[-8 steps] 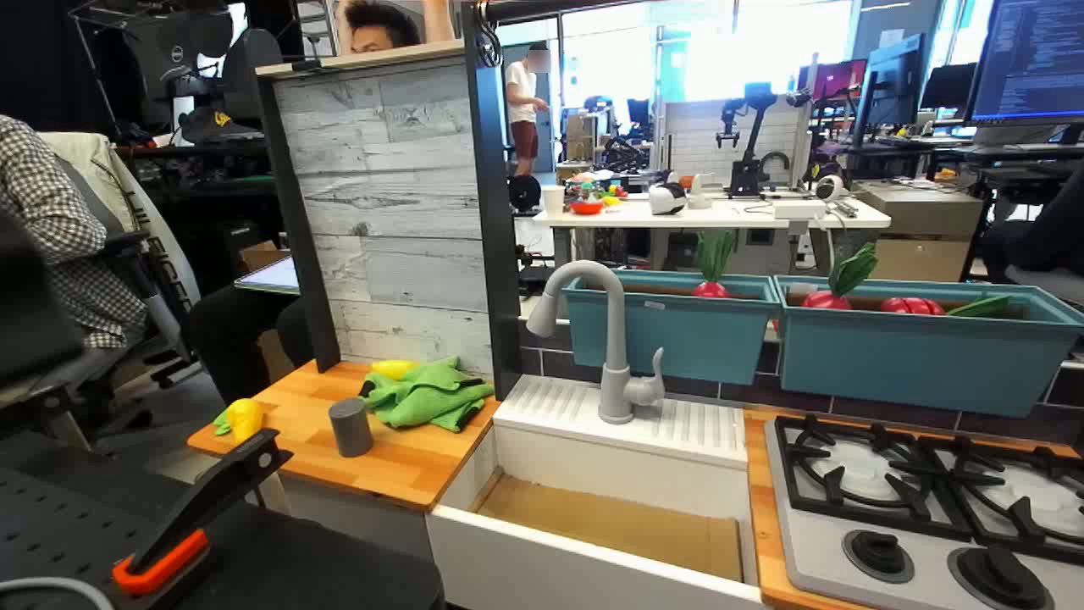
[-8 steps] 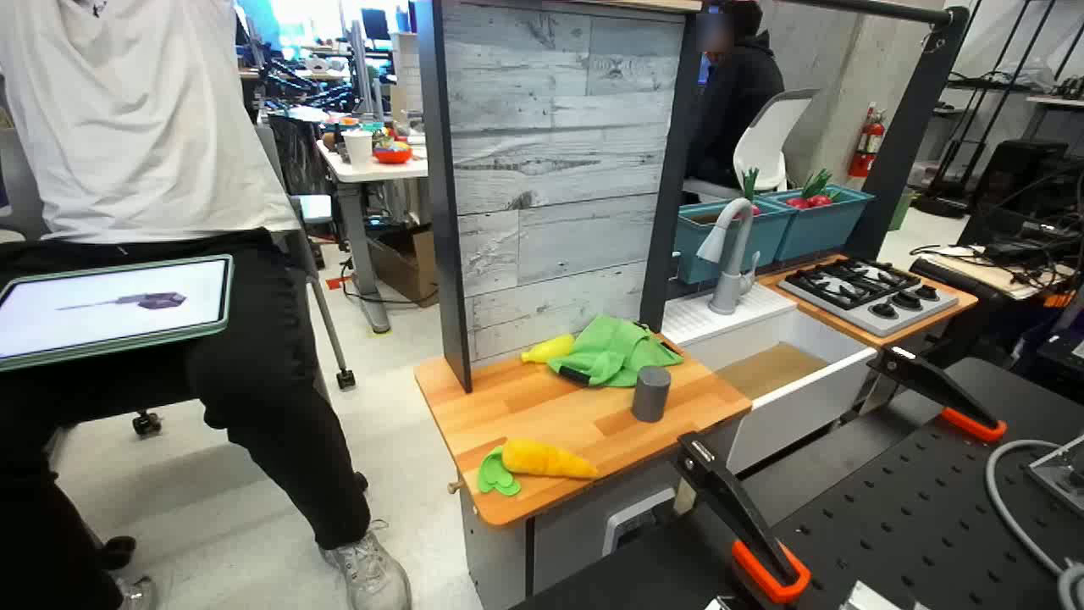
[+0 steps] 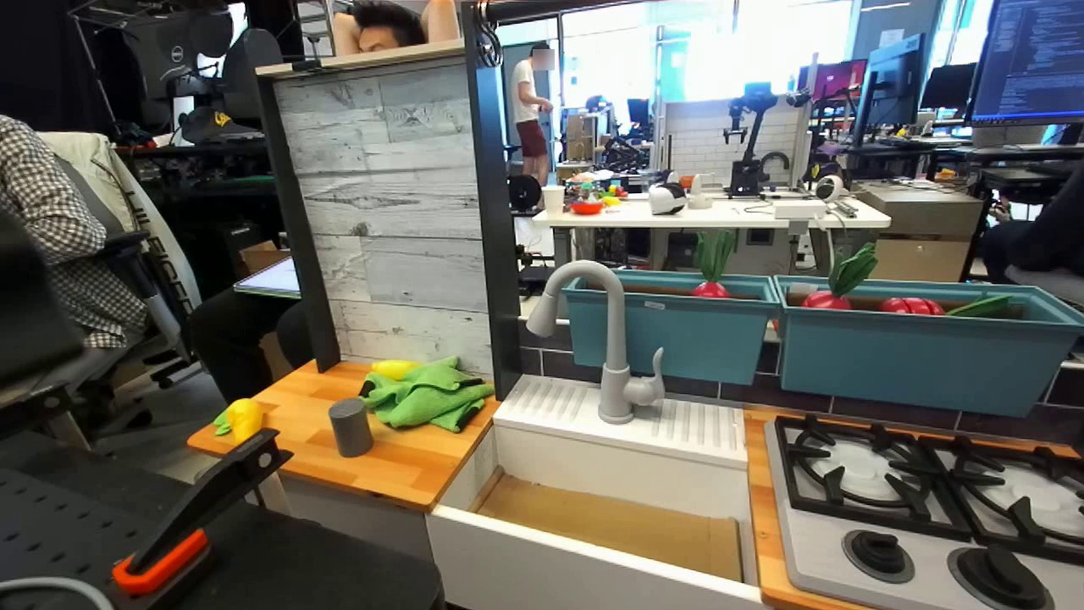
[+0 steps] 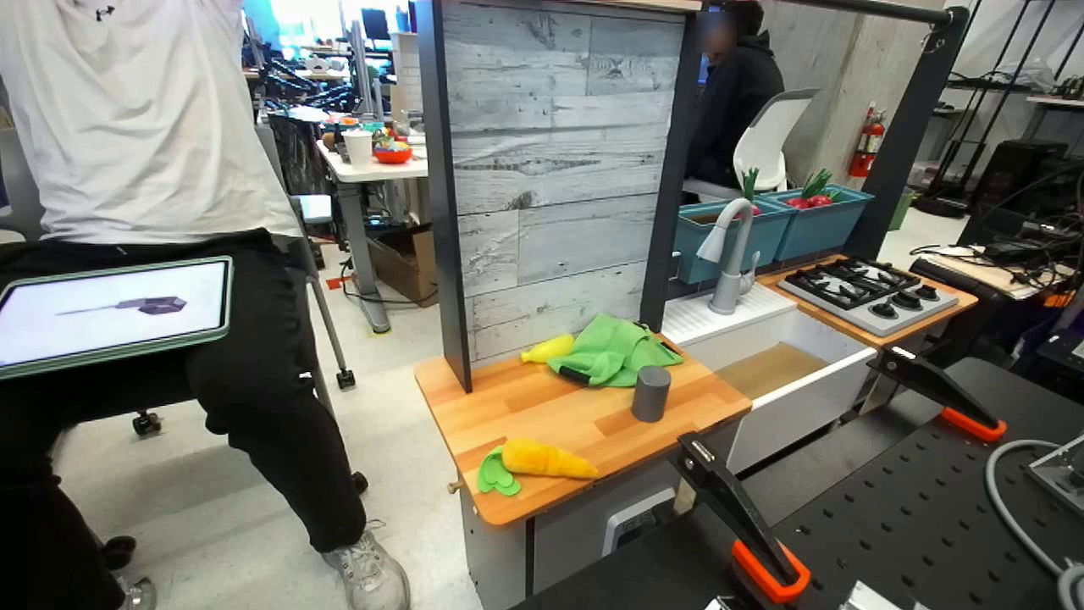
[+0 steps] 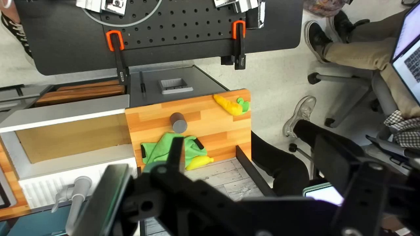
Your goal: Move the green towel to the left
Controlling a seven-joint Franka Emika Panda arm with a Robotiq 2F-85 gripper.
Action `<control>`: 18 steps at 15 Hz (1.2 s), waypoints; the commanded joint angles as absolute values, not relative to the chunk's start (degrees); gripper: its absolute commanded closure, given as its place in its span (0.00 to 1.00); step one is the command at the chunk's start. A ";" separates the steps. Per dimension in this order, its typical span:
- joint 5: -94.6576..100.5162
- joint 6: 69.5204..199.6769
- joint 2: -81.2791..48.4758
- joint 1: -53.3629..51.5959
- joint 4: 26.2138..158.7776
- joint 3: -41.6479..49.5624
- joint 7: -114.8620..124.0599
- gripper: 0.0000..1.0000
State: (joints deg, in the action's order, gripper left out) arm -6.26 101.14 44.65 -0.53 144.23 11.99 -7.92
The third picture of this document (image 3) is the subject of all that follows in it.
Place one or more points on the green microfiber towel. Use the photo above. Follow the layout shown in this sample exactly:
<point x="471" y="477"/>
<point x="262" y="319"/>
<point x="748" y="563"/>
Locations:
<point x="428" y="403"/>

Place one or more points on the black background robot arm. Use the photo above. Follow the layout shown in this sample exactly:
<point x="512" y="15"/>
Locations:
<point x="748" y="148"/>

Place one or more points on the gray toy faucet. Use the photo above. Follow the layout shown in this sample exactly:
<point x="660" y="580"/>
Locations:
<point x="616" y="386"/>

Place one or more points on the small teal planter box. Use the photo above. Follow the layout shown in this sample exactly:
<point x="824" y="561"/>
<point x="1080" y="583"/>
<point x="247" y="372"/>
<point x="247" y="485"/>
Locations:
<point x="679" y="334"/>

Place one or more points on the white toy sink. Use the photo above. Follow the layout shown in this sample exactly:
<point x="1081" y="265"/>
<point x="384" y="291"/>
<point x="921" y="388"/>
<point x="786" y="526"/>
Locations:
<point x="610" y="434"/>

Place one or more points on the yellow toy lemon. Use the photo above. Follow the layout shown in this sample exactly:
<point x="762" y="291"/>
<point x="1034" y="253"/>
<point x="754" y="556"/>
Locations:
<point x="393" y="372"/>

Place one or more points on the red radish straight leaves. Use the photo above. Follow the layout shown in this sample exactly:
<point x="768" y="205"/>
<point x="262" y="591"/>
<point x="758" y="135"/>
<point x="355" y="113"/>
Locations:
<point x="712" y="272"/>

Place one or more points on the whitewashed wood back panel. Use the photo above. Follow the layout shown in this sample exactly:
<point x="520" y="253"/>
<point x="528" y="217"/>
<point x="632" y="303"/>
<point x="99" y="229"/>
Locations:
<point x="391" y="214"/>

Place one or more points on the standing person white shirt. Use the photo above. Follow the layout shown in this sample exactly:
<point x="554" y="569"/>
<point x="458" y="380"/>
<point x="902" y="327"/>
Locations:
<point x="528" y="107"/>

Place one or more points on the white office table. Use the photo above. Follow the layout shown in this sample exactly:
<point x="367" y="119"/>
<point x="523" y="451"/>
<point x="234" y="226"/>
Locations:
<point x="722" y="214"/>

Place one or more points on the wooden countertop board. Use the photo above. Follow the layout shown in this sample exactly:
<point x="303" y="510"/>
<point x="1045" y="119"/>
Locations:
<point x="393" y="461"/>

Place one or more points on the gray cylindrical cup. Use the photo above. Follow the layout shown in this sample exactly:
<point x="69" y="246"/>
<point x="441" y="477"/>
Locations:
<point x="352" y="429"/>

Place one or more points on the red radish angled leaf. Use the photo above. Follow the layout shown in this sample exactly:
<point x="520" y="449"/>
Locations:
<point x="850" y="276"/>

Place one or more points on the yellow green toy corn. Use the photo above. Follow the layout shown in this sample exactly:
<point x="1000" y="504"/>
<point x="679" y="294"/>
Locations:
<point x="247" y="418"/>

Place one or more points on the red radish lying flat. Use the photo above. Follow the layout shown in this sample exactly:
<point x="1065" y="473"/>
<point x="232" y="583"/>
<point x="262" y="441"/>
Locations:
<point x="908" y="305"/>

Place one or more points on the beige cabinet box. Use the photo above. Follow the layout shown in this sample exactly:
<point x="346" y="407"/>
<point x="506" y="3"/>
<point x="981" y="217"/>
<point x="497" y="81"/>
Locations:
<point x="921" y="232"/>

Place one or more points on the large teal planter box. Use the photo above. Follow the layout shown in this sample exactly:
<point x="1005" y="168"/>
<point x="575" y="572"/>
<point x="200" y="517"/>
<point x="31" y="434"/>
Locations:
<point x="926" y="361"/>

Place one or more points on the black orange bar clamp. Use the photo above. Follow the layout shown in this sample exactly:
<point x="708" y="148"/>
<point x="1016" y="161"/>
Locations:
<point x="206" y="504"/>

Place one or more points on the toy gas stove top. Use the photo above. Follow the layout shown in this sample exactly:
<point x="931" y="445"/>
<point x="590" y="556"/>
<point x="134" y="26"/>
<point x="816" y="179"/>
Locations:
<point x="902" y="521"/>

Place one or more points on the seated person checkered shirt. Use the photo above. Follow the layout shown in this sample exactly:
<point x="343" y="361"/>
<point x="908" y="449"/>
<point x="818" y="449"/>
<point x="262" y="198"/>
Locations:
<point x="51" y="214"/>

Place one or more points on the black office chair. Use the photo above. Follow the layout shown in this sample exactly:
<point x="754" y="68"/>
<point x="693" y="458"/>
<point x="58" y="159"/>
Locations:
<point x="30" y="327"/>

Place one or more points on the computer monitor with code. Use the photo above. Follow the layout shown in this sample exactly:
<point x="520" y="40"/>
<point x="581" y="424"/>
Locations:
<point x="1034" y="64"/>

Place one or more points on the black vertical frame post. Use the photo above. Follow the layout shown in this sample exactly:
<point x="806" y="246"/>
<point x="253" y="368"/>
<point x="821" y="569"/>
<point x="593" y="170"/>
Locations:
<point x="494" y="226"/>

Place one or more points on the black slanted frame bar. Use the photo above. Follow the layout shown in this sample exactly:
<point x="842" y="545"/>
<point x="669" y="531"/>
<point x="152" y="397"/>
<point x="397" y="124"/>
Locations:
<point x="301" y="226"/>

